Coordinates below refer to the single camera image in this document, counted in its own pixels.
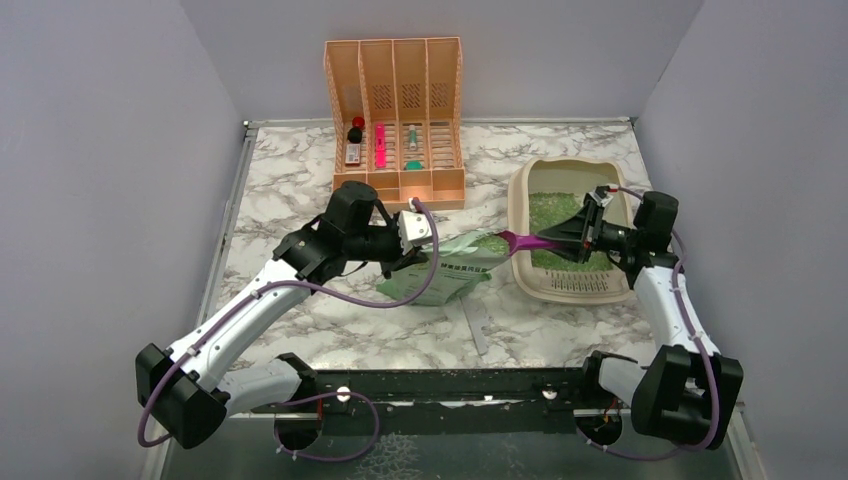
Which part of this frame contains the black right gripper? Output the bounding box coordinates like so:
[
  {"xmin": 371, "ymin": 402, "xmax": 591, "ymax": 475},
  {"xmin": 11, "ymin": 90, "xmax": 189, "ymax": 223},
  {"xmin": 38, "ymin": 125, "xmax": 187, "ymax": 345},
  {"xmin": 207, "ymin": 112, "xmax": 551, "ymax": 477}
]
[{"xmin": 537, "ymin": 200, "xmax": 641, "ymax": 264}]

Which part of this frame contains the beige litter box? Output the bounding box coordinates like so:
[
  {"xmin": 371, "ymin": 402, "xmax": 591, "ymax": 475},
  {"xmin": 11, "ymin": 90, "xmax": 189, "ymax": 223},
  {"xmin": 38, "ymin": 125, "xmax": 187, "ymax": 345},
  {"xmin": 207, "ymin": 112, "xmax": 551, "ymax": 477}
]
[{"xmin": 507, "ymin": 157, "xmax": 634, "ymax": 305}]

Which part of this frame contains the purple litter scoop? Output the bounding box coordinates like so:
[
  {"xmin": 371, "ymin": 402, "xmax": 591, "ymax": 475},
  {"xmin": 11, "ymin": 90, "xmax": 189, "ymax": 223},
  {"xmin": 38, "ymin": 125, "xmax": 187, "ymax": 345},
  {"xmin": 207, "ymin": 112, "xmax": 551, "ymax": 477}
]
[{"xmin": 495, "ymin": 230, "xmax": 583, "ymax": 257}]

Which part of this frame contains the green litter bag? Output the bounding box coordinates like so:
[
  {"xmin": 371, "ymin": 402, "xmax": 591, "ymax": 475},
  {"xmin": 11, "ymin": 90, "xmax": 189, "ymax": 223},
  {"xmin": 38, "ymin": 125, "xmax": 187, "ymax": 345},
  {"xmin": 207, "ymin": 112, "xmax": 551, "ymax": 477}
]
[{"xmin": 376, "ymin": 229, "xmax": 509, "ymax": 306}]

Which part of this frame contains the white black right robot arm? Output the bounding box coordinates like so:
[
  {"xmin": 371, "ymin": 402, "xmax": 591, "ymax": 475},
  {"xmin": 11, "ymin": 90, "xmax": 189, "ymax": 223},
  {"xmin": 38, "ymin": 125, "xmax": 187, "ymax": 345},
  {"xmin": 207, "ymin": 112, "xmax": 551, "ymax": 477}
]
[{"xmin": 537, "ymin": 186, "xmax": 744, "ymax": 451}]

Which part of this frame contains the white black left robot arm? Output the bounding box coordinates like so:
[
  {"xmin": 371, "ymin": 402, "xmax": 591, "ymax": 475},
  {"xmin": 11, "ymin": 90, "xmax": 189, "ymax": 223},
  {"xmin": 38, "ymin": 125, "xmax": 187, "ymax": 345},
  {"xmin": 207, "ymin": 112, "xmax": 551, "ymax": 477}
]
[{"xmin": 135, "ymin": 181, "xmax": 439, "ymax": 449}]

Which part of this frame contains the red white small box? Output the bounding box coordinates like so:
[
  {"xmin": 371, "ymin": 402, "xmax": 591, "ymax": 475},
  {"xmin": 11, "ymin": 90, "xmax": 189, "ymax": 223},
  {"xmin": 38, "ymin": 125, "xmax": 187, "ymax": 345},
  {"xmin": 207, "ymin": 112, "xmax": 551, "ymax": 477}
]
[{"xmin": 344, "ymin": 143, "xmax": 361, "ymax": 167}]

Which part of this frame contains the green tape dispenser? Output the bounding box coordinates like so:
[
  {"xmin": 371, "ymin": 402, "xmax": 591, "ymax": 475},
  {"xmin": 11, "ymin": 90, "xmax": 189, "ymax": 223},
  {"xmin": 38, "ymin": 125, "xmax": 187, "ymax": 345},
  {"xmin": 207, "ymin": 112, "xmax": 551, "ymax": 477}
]
[{"xmin": 404, "ymin": 160, "xmax": 425, "ymax": 171}]

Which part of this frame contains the red and black stamp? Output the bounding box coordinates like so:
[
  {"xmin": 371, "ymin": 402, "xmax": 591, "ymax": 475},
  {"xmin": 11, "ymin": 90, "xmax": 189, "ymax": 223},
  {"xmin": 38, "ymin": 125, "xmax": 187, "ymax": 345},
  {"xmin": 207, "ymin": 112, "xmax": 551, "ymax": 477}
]
[{"xmin": 346, "ymin": 116, "xmax": 366, "ymax": 144}]

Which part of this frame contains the green white glue stick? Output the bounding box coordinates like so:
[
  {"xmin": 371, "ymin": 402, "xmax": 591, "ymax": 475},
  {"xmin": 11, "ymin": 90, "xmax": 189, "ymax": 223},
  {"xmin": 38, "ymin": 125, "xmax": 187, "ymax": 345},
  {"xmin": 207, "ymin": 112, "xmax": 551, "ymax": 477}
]
[{"xmin": 408, "ymin": 124, "xmax": 418, "ymax": 151}]

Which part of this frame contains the orange plastic file organizer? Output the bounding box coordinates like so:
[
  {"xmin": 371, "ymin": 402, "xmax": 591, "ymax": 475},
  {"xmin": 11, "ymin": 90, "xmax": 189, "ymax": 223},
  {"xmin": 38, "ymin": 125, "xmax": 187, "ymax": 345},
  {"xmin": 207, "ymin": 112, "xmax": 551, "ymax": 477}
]
[{"xmin": 323, "ymin": 37, "xmax": 466, "ymax": 211}]

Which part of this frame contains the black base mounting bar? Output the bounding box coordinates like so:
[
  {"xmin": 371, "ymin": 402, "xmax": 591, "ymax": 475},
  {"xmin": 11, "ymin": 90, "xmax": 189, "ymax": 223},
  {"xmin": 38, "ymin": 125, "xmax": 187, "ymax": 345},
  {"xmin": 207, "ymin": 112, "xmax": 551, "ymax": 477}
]
[{"xmin": 182, "ymin": 354, "xmax": 647, "ymax": 439}]

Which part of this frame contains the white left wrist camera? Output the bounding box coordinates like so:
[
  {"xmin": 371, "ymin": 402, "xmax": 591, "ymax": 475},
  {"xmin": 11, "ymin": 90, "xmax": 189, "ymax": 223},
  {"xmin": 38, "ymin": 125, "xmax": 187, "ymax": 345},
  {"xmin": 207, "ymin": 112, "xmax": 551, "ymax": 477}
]
[{"xmin": 397, "ymin": 197, "xmax": 433, "ymax": 254}]

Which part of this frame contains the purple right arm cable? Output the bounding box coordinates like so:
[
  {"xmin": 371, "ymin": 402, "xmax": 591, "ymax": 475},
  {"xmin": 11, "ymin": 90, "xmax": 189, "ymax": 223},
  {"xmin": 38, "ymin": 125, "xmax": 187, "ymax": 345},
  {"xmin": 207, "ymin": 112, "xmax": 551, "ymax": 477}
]
[{"xmin": 574, "ymin": 186, "xmax": 723, "ymax": 463}]

